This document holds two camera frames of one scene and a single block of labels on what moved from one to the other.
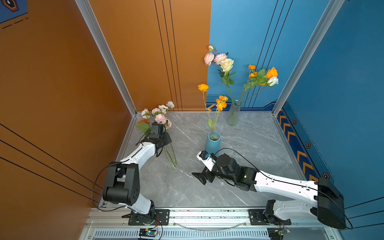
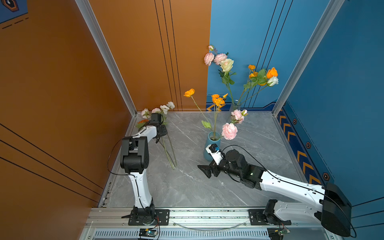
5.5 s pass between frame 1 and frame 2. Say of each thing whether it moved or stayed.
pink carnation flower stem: moved
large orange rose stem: stayed
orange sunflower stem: stayed
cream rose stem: stayed
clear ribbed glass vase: stayed
